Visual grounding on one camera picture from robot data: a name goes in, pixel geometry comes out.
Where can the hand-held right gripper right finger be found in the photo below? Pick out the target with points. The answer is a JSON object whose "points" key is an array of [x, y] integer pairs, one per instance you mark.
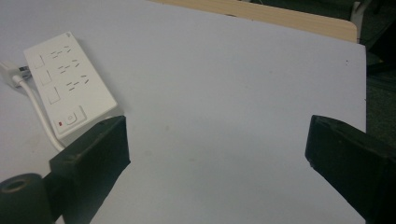
{"points": [[351, 161]]}

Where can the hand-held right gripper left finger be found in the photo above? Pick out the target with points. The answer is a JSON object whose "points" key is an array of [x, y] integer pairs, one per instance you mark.
{"points": [[93, 161]]}

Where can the white power strip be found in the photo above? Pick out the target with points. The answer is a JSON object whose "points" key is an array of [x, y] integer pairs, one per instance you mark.
{"points": [[73, 90]]}

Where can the white power plug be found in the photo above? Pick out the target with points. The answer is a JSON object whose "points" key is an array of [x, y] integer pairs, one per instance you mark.
{"points": [[11, 72]]}

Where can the white table sheet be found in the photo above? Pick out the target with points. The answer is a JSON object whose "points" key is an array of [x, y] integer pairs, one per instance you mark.
{"points": [[218, 93]]}

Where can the white stand post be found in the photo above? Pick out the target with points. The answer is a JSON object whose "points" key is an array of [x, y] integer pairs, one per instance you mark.
{"points": [[358, 17]]}

